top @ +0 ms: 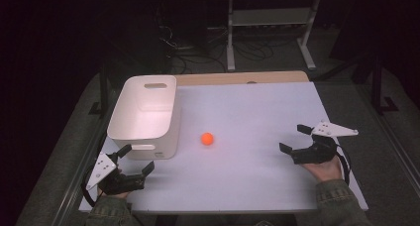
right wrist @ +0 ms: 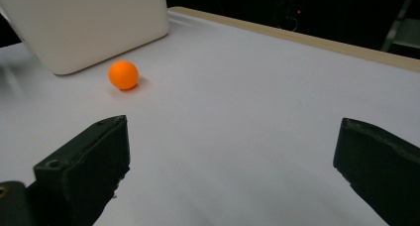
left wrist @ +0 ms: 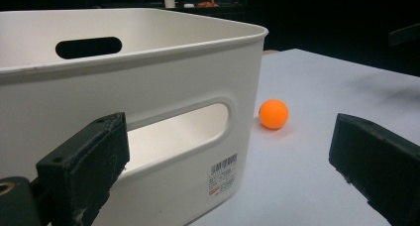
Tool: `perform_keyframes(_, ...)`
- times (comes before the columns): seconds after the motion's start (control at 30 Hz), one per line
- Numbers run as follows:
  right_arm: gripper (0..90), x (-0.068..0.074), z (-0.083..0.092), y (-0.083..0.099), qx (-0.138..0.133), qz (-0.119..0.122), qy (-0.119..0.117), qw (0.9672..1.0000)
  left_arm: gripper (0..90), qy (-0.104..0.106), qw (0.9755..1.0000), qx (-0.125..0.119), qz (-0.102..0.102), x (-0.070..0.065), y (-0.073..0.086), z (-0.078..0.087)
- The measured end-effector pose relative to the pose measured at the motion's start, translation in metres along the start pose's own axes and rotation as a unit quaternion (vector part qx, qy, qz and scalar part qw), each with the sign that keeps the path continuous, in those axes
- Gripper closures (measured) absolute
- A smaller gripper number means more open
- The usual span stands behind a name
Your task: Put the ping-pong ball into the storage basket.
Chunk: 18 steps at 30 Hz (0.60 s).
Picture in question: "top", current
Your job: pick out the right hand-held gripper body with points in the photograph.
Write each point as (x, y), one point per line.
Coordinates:
(317, 151)

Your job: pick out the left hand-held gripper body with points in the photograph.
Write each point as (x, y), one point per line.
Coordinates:
(122, 183)

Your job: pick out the white plastic basket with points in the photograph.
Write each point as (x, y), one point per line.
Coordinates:
(147, 117)

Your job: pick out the orange ball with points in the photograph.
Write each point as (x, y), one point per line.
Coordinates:
(207, 138)

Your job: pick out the person's left hand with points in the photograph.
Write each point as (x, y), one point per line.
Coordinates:
(118, 196)

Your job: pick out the person's right hand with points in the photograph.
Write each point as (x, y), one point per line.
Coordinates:
(325, 171)

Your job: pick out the black metal stand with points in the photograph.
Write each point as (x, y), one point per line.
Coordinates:
(378, 87)
(104, 87)

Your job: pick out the metal frame rail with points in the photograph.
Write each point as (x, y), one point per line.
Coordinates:
(77, 176)
(393, 146)

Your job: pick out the white metal stand frame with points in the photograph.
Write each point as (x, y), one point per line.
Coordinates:
(270, 18)

